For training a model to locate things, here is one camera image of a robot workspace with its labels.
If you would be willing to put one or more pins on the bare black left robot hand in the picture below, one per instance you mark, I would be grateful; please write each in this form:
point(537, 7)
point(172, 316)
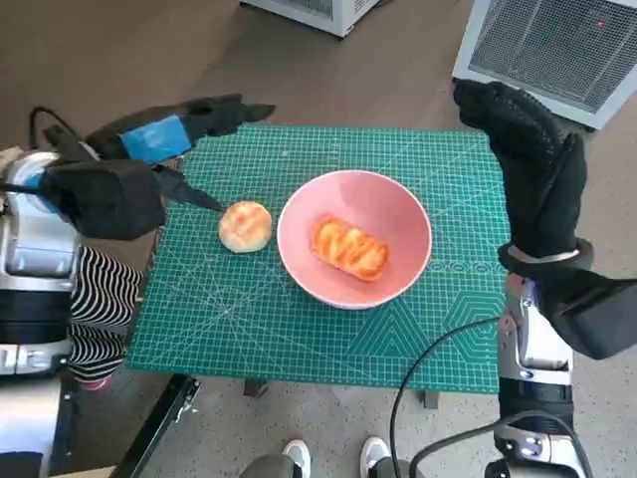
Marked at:
point(159, 137)

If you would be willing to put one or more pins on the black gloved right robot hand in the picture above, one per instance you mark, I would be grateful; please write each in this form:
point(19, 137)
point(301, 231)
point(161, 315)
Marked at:
point(542, 189)

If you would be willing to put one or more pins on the round toy bread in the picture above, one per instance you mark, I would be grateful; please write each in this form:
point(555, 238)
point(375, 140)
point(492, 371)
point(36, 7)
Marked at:
point(245, 226)

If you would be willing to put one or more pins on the pink bowl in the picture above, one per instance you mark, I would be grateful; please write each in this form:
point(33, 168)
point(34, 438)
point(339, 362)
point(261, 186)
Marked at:
point(348, 199)

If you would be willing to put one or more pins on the rectangular toy bread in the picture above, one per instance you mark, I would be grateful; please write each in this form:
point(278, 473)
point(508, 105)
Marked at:
point(348, 246)

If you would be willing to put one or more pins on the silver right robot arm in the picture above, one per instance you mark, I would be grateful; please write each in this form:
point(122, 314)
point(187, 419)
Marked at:
point(532, 358)

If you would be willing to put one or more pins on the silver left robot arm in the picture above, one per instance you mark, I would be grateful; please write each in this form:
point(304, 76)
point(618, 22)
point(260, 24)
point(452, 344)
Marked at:
point(30, 249)

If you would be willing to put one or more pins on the white cabinet with mesh panel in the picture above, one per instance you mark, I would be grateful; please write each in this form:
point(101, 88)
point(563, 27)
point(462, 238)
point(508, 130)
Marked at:
point(547, 45)

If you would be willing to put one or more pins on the person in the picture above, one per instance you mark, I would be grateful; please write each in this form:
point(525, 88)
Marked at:
point(99, 299)

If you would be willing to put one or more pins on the green cutting mat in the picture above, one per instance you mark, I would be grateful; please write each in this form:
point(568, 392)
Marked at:
point(224, 323)

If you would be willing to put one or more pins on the white cabinet with vents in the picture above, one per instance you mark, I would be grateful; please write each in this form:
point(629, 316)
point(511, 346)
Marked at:
point(318, 15)

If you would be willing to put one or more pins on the person's pink shoe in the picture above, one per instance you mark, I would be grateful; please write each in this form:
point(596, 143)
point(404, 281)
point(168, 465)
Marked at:
point(94, 386)

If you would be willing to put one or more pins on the white sneaker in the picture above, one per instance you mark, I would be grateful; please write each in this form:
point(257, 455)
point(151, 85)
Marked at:
point(374, 454)
point(297, 455)

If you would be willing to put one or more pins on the dark grey leg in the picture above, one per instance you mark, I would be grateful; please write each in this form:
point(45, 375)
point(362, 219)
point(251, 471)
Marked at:
point(393, 469)

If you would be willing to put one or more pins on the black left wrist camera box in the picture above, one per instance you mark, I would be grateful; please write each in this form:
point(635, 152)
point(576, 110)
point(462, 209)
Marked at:
point(109, 199)

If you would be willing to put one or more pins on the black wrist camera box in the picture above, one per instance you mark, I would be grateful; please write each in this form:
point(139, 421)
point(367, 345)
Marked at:
point(592, 313)
point(109, 199)

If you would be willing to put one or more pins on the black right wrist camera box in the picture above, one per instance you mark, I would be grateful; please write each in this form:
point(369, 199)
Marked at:
point(592, 313)

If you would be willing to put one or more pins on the black metal frame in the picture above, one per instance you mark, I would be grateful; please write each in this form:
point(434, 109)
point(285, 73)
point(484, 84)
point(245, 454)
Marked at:
point(159, 423)

